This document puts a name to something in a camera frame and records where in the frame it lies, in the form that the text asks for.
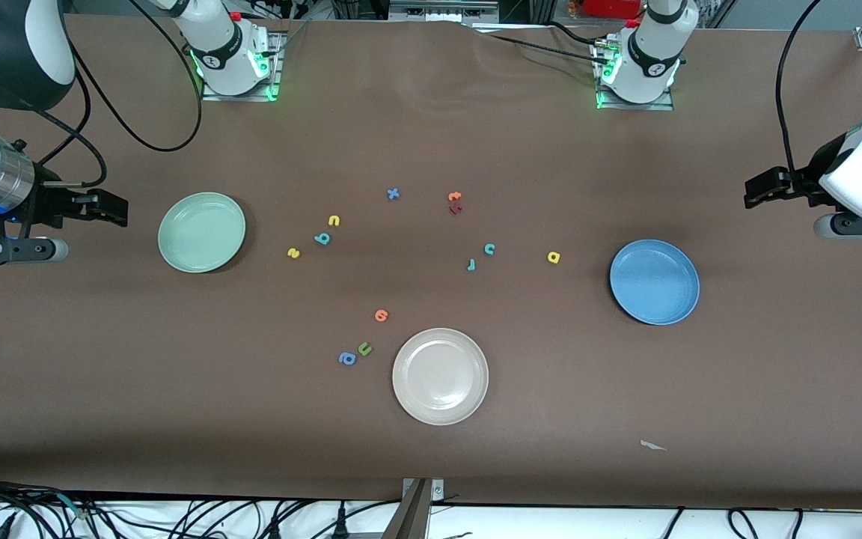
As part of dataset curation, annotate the green plate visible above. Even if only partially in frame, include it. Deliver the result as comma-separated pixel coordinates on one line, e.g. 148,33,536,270
158,192,247,273

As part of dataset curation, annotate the blue plate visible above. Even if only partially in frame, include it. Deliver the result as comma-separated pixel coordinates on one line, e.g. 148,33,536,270
610,239,700,326

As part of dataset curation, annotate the red box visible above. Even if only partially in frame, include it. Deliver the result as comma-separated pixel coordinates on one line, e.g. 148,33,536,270
583,0,645,19

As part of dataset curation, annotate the beige plate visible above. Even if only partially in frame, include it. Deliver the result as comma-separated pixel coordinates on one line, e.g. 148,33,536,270
392,328,489,426

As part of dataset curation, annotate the grey device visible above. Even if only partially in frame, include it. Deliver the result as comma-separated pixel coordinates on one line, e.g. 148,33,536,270
390,0,499,23

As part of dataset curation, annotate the grey aluminium beam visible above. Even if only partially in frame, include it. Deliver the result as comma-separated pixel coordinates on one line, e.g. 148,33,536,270
381,479,432,539

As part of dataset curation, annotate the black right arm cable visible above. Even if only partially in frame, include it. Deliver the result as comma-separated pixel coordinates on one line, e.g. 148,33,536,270
36,0,204,188

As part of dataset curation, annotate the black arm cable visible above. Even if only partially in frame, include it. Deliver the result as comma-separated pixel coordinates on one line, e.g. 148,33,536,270
36,0,204,188
775,0,862,177

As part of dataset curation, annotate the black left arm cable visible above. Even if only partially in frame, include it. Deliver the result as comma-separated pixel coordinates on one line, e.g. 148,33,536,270
775,0,862,177

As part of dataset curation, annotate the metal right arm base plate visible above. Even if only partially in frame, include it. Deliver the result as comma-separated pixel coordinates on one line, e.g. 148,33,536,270
201,30,284,103

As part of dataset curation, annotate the black cable on table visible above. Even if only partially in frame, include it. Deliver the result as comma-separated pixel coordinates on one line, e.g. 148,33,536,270
476,21,611,64

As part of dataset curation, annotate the silver table bracket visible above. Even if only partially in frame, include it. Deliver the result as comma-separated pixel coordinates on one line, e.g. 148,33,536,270
402,478,445,502

